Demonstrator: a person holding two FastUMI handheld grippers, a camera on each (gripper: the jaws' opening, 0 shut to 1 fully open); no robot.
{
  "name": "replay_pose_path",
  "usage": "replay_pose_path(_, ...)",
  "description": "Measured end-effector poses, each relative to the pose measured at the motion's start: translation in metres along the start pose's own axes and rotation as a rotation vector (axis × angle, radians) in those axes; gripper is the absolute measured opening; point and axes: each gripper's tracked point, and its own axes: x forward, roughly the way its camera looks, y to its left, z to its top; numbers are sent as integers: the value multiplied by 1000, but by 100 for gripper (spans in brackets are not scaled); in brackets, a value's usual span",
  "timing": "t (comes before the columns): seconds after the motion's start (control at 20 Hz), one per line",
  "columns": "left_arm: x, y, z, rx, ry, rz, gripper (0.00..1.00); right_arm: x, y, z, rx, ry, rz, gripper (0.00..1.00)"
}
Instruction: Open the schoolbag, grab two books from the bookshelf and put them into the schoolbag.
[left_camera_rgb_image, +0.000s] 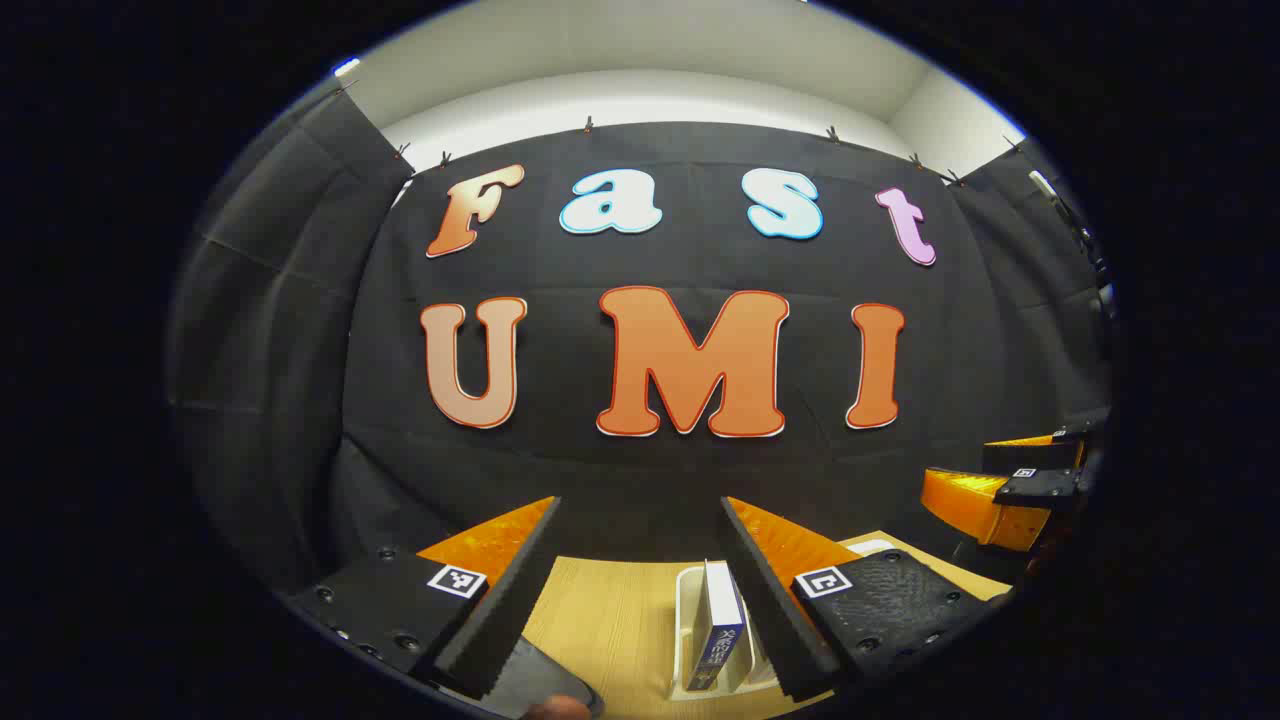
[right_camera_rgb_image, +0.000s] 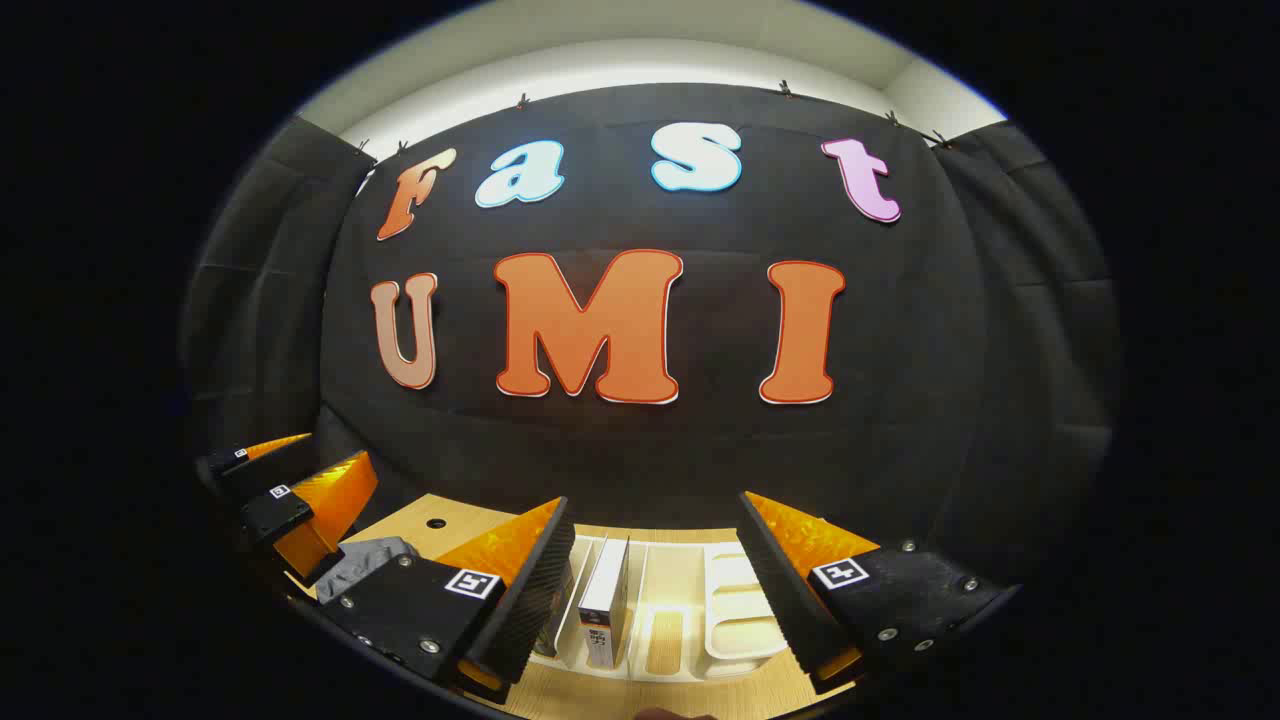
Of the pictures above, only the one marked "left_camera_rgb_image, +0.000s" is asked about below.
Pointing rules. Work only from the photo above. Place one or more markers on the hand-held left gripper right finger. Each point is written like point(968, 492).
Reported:
point(765, 600)

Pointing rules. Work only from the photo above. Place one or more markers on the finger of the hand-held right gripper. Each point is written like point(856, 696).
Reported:
point(1030, 452)
point(965, 500)

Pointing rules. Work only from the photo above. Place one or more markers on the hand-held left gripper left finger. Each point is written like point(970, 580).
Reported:
point(500, 620)

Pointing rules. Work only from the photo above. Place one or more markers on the blue book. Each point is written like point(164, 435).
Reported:
point(718, 630)

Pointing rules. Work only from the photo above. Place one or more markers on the grey schoolbag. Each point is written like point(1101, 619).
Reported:
point(545, 675)

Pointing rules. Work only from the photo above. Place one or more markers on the white plastic bookshelf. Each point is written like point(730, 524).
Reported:
point(682, 640)

